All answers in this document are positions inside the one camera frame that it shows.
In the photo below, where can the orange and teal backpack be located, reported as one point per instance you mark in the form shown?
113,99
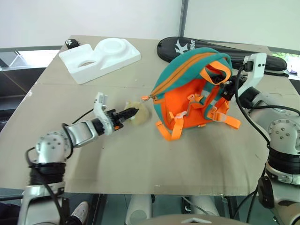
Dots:
182,98

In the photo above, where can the white shoe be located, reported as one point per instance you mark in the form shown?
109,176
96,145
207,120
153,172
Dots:
80,212

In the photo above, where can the black racket bag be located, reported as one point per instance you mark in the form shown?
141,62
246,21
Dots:
269,62

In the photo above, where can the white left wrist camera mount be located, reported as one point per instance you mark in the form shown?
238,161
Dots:
99,110

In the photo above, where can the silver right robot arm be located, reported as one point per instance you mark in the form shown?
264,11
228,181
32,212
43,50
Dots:
281,131

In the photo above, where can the beige soft round object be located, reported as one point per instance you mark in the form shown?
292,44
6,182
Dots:
141,116

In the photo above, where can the small black paw-print object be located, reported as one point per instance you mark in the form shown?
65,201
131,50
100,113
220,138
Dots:
72,43

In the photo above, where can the brown cardboard table sheet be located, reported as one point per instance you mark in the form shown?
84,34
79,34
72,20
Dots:
131,154

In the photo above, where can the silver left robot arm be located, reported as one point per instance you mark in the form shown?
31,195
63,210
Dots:
77,133

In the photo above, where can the white foam packaging tray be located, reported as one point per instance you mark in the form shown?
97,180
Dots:
100,58

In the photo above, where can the white cylinder under table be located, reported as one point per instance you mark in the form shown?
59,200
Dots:
139,208
204,205

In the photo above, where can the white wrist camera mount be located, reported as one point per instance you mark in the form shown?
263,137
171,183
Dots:
254,68
99,110

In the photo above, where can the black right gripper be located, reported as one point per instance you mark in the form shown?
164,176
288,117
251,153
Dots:
229,90

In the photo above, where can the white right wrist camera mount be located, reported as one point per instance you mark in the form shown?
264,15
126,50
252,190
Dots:
254,68

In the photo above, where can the grey vertical post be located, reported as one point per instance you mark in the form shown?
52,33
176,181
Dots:
184,17

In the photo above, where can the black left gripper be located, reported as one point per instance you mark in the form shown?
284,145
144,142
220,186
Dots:
114,120

